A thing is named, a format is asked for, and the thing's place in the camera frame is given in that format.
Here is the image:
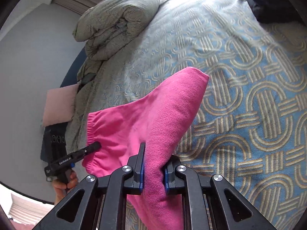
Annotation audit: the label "dark blue headboard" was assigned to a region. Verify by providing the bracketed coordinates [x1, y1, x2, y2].
[60, 48, 86, 88]

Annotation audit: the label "beige curtain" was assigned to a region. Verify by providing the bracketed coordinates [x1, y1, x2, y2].
[52, 0, 90, 15]

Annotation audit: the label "patterned blue-gold bedspread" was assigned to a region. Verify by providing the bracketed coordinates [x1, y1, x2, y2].
[66, 0, 306, 229]

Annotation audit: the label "pink fleece pants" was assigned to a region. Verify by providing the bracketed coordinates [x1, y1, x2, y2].
[82, 67, 209, 229]

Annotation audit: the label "navy star-print folded blanket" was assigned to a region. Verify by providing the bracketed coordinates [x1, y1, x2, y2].
[247, 0, 302, 23]

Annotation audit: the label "pink pillow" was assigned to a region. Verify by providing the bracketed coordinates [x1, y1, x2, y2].
[42, 84, 79, 127]

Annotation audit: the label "person's left hand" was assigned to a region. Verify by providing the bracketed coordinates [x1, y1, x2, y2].
[52, 171, 78, 205]

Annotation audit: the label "folded patterned comforter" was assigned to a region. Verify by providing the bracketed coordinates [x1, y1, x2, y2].
[73, 0, 160, 61]

